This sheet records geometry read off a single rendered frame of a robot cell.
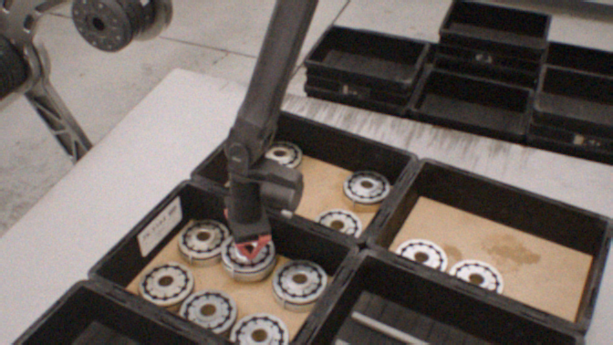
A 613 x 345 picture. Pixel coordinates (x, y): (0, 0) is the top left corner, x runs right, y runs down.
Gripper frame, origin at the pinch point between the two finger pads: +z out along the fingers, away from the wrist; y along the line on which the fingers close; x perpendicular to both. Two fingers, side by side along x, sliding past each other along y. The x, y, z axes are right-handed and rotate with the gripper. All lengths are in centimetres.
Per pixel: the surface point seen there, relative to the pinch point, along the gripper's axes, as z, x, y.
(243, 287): 6.1, 2.2, -4.6
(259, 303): 5.8, 0.1, -9.2
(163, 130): 22, 10, 67
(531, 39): 41, -142, 114
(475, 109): 52, -107, 90
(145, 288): 3.6, 20.0, -2.3
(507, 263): 5, -50, -13
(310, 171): 6.6, -19.9, 24.3
